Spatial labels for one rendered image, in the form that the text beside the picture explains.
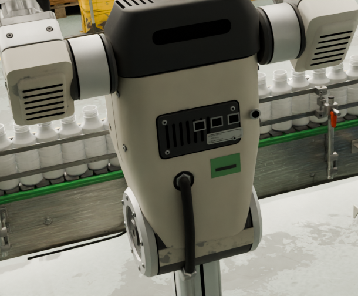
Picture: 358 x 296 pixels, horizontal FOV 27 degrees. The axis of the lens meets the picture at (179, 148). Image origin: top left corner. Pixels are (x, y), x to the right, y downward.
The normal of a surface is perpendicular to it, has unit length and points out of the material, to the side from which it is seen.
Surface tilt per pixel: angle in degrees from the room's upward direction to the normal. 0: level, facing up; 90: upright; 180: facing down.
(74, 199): 90
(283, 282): 0
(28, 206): 90
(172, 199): 90
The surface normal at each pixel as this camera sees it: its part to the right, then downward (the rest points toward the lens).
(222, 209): 0.31, 0.39
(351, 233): -0.08, -0.90
